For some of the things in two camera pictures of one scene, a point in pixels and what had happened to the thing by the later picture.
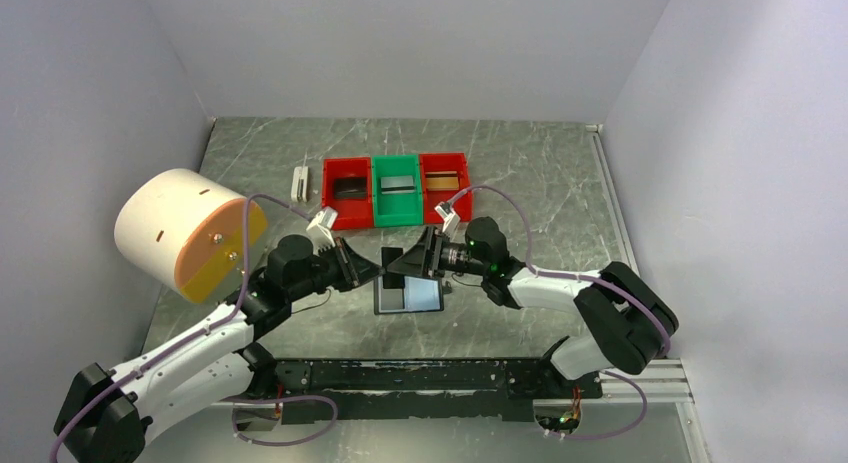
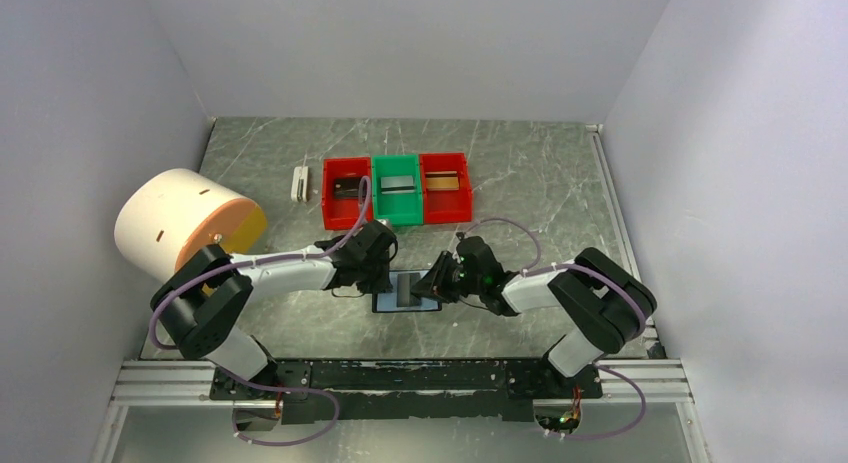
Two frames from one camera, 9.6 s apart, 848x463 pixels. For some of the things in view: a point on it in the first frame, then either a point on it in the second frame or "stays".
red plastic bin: x=442 y=176 stays
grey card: x=391 y=298 → x=404 y=296
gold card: x=441 y=180 stays
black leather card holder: x=399 y=294 stays
